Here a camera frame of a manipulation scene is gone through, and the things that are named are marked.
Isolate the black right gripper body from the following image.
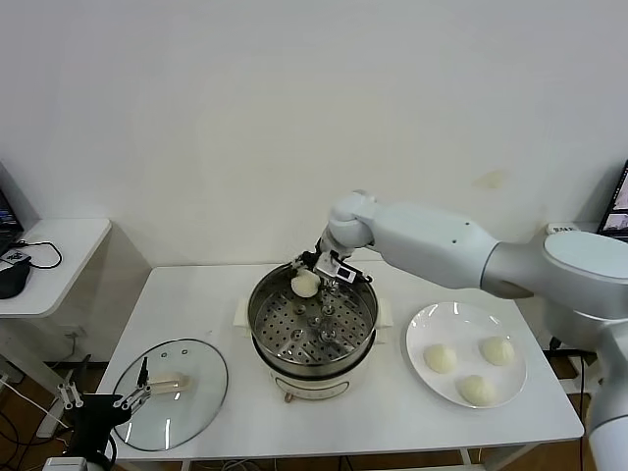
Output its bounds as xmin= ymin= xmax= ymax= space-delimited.
xmin=299 ymin=248 xmax=330 ymax=285

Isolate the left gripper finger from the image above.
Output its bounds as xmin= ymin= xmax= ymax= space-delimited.
xmin=55 ymin=353 xmax=92 ymax=409
xmin=112 ymin=356 xmax=153 ymax=409

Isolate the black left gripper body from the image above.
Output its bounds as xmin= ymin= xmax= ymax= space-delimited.
xmin=72 ymin=393 xmax=132 ymax=460

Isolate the white steamed baozi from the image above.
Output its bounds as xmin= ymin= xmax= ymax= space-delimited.
xmin=422 ymin=343 xmax=459 ymax=376
xmin=456 ymin=375 xmax=497 ymax=408
xmin=479 ymin=337 xmax=516 ymax=366
xmin=290 ymin=273 xmax=321 ymax=298

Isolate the glass lid with cream handle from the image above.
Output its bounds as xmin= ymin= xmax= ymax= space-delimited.
xmin=111 ymin=337 xmax=230 ymax=451

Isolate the stainless steel steamer basket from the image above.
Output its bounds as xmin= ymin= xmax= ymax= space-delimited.
xmin=247 ymin=262 xmax=381 ymax=365

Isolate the white round plate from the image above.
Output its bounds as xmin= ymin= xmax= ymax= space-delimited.
xmin=405 ymin=302 xmax=529 ymax=410

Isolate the black computer mouse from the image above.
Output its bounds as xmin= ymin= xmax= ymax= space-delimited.
xmin=0 ymin=262 xmax=31 ymax=299

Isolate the black laptop beside mouse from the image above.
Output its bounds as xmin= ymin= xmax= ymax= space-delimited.
xmin=0 ymin=161 xmax=26 ymax=256

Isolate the black laptop with pale windows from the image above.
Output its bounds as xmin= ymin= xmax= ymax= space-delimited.
xmin=598 ymin=159 xmax=628 ymax=235

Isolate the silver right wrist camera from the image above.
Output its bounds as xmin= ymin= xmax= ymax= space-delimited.
xmin=315 ymin=255 xmax=358 ymax=285

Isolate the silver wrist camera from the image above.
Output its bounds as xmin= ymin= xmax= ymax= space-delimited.
xmin=46 ymin=456 xmax=88 ymax=471
xmin=315 ymin=255 xmax=358 ymax=285

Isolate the white floor cable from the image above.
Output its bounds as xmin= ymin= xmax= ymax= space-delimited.
xmin=0 ymin=377 xmax=75 ymax=438

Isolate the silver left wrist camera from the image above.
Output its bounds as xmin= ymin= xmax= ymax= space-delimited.
xmin=46 ymin=456 xmax=88 ymax=471

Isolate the black looped mouse cable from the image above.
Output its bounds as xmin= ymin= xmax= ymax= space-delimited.
xmin=14 ymin=239 xmax=64 ymax=271

